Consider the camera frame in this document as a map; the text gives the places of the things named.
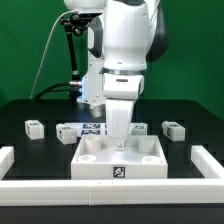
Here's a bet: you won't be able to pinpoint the sheet of fiducial markers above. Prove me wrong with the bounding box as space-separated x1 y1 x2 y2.
67 123 107 136

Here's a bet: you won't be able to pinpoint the grey camera on mount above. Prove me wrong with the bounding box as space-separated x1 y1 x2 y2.
79 12 102 20

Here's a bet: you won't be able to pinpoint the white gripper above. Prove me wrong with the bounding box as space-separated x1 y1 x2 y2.
106 99 135 151

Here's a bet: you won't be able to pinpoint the white cable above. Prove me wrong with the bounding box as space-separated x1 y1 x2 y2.
29 9 80 100

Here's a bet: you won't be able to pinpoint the black cables at base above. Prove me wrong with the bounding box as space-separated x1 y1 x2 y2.
33 80 84 101

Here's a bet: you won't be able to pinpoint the white U-shaped fence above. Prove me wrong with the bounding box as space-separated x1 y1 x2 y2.
0 146 224 206

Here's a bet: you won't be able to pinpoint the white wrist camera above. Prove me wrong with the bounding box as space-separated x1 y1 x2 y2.
103 73 144 100

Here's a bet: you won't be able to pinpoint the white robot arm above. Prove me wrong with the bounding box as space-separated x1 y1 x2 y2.
64 0 168 150

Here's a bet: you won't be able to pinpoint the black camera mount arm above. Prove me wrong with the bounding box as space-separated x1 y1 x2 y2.
60 14 92 100

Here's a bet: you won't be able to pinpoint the white square table top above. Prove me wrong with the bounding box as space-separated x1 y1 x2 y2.
71 135 168 180

